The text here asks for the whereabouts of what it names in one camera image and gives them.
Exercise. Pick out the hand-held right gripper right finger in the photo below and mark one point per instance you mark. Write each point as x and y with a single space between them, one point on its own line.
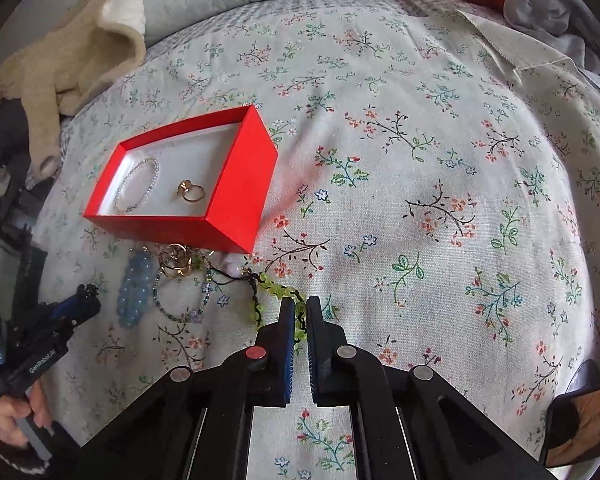
316 360

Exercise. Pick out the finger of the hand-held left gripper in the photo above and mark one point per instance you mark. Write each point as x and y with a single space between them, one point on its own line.
72 309
87 290

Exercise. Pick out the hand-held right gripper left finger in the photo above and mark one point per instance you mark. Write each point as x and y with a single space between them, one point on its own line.
287 360

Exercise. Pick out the linked gold rings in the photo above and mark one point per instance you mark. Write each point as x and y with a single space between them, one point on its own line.
172 270

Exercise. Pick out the red cardboard box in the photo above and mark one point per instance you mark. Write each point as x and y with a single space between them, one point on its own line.
240 185

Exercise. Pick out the person's left forearm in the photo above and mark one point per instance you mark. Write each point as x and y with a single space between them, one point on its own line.
25 466

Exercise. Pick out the person's left hand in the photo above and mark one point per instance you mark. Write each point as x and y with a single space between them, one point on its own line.
10 417

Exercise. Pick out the dark furniture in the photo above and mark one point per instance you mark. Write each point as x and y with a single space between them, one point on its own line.
10 150

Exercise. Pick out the floral bed sheet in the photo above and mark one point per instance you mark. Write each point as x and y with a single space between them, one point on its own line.
405 210

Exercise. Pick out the beige fleece blanket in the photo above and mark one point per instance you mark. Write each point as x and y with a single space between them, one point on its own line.
80 50

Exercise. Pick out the crumpled grey clothing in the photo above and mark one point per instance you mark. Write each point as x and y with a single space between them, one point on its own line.
555 5

